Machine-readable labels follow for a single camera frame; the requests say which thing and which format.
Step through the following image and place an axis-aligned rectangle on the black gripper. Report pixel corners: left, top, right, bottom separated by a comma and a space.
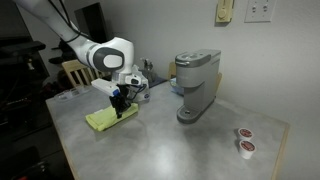
109, 84, 132, 120

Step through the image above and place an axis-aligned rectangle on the yellow-green microfiber towel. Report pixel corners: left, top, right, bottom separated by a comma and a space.
85, 102, 139, 132

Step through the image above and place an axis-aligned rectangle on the white tissue box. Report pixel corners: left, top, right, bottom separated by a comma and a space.
134, 87, 151, 104

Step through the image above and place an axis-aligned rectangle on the dark blue mat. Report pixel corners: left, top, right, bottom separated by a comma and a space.
146, 75, 168, 89

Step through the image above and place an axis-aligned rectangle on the metallic pump bottle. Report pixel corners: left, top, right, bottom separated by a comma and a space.
139, 57, 157, 84

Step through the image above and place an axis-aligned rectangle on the small white cup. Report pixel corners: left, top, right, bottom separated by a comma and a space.
63, 89, 74, 100
75, 84, 86, 95

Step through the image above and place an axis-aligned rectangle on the light blue bowl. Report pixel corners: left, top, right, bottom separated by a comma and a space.
169, 77, 184, 97

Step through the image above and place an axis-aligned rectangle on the clear plastic tray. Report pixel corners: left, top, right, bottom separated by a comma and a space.
53, 85, 92, 102

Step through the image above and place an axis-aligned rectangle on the light wooden chair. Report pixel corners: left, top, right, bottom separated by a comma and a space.
61, 59, 111, 88

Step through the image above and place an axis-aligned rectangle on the gray single-serve coffee machine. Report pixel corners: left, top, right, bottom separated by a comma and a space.
174, 48, 222, 125

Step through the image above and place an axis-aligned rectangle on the black monitor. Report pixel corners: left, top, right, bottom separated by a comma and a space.
73, 2, 109, 44

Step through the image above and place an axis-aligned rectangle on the dark shelf unit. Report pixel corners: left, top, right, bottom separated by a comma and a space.
0, 36, 51, 141

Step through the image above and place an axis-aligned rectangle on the white coffee pod red lid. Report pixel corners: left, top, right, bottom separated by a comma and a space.
237, 127, 255, 141
238, 139, 258, 160

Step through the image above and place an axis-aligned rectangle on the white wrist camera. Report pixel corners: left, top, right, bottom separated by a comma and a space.
90, 78, 120, 98

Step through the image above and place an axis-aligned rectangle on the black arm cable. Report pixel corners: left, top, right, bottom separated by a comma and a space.
48, 0, 92, 44

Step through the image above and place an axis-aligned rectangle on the beige wall switch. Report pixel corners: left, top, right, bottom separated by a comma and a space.
215, 0, 235, 24

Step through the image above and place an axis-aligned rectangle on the white wall outlet plate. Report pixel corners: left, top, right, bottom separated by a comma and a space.
244, 0, 277, 24

